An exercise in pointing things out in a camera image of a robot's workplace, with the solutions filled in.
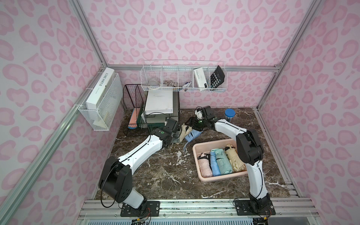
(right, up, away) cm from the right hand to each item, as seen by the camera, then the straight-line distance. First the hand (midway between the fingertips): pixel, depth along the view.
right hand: (186, 124), depth 97 cm
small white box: (+9, +31, -5) cm, 33 cm away
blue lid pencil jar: (+28, +7, -7) cm, 29 cm away
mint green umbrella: (+20, -21, -20) cm, 35 cm away
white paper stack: (-18, +15, -5) cm, 24 cm away
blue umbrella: (+16, -26, -19) cm, 36 cm away
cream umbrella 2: (-1, -4, +1) cm, 4 cm away
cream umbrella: (+27, -21, -21) cm, 40 cm away
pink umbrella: (+11, -24, -15) cm, 30 cm away
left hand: (-10, -6, -10) cm, 15 cm away
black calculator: (+20, +30, -5) cm, 37 cm away
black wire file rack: (-40, +16, +21) cm, 48 cm away
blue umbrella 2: (+5, -8, +3) cm, 9 cm away
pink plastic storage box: (+12, -15, -8) cm, 20 cm away
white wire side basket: (-44, +3, -25) cm, 51 cm away
